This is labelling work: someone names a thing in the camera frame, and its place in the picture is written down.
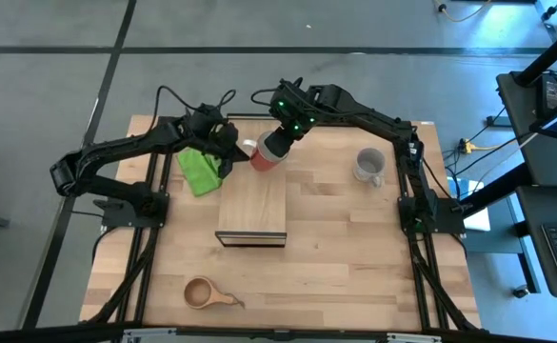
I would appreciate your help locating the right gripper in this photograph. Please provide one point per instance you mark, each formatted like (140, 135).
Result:
(280, 143)

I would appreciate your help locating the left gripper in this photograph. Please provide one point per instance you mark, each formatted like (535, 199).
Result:
(216, 133)

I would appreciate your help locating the white patterned mug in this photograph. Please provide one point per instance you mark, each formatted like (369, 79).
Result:
(368, 167)

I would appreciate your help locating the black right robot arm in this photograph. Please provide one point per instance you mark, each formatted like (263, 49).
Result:
(354, 114)

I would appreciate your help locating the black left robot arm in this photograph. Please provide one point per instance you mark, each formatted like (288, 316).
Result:
(116, 147)

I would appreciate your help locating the green cloth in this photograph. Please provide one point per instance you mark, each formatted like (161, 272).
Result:
(199, 176)

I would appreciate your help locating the yellow power plug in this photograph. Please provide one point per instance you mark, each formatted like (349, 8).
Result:
(466, 145)

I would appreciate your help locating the dark office desk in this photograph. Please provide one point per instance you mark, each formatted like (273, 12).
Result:
(544, 162)

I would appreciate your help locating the black power adapter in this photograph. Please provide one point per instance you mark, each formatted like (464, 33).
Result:
(554, 93)

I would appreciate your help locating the wooden shelf with black frame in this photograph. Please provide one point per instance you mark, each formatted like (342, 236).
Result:
(252, 205)

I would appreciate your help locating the black rig frame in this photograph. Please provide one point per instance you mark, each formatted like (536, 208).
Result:
(278, 336)

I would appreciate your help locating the silver frame bracket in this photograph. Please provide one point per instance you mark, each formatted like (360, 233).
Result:
(413, 338)
(149, 336)

